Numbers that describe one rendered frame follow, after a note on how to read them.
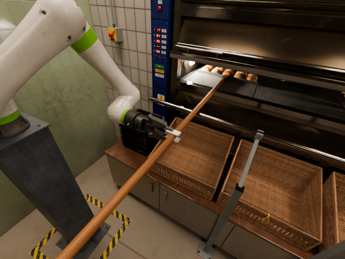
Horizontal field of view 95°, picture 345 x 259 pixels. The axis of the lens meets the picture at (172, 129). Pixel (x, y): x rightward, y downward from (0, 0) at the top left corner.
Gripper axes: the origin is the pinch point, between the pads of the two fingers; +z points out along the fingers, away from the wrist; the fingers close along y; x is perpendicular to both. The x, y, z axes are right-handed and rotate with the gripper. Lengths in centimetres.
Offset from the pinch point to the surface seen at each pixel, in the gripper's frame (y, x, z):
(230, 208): 42, -6, 37
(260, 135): 3.0, -27.5, 37.1
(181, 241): 119, -3, 16
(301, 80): -22, -51, 46
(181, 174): 49, -17, 2
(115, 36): -25, -60, -89
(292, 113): 3, -66, 54
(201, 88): 2, -66, -10
